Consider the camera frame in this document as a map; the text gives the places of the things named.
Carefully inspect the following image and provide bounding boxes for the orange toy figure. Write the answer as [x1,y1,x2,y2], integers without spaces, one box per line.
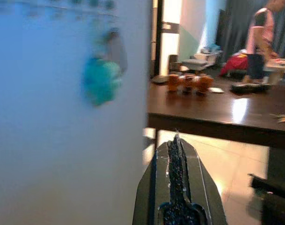
[181,73,196,95]
[195,74,214,95]
[167,73,180,92]

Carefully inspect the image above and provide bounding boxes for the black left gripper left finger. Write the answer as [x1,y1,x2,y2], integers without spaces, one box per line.
[132,135,179,225]

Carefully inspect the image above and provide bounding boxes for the scraps of paper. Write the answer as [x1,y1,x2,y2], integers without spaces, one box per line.
[270,112,285,123]

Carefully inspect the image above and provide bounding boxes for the dark brown wooden table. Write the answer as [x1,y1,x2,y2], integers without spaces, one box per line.
[147,75,285,149]

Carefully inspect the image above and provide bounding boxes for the red cloth bundle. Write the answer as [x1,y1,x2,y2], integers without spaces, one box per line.
[219,52,248,77]

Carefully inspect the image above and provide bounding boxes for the grey sofa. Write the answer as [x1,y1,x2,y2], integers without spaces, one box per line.
[181,49,225,71]

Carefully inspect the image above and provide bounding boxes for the black chair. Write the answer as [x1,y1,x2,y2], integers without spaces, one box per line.
[247,147,285,225]

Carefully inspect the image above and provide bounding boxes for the grey round plate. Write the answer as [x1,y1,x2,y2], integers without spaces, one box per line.
[151,74,171,84]

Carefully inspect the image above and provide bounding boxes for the black remote control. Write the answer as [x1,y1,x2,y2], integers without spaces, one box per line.
[230,82,272,93]

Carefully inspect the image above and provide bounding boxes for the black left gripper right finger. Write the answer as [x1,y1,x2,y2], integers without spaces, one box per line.
[174,134,227,225]

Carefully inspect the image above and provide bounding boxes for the black door frame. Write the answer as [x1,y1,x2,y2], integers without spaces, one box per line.
[154,0,165,76]

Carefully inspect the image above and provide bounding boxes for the keys with teal plush keychain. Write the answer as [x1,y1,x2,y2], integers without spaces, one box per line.
[80,27,129,106]

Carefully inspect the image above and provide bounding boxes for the person in pink shirt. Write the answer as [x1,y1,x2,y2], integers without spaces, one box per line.
[242,0,283,83]

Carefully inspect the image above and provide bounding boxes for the dark grey curtain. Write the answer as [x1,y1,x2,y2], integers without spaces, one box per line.
[214,0,285,59]

